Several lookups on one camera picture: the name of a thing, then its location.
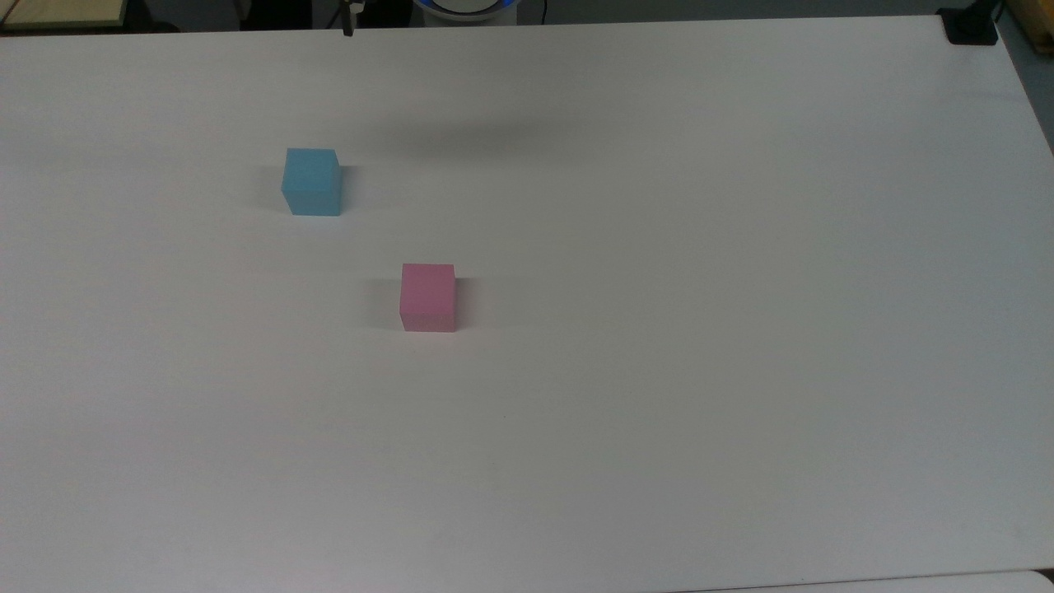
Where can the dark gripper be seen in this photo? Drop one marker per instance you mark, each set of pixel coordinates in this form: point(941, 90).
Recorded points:
point(358, 5)

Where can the blue foam cube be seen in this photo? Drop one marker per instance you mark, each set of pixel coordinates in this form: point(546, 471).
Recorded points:
point(311, 183)

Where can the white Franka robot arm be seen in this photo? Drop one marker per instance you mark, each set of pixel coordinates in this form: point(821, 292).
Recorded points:
point(465, 8)

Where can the pink foam cube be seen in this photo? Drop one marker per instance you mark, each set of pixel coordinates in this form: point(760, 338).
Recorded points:
point(428, 298)

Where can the light wooden board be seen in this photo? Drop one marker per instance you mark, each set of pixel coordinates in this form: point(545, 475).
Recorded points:
point(62, 12)

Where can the black table clamp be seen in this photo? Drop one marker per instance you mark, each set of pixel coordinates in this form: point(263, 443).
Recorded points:
point(970, 29)

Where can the wooden crate edge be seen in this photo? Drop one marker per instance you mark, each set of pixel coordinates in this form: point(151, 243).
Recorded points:
point(1031, 21)

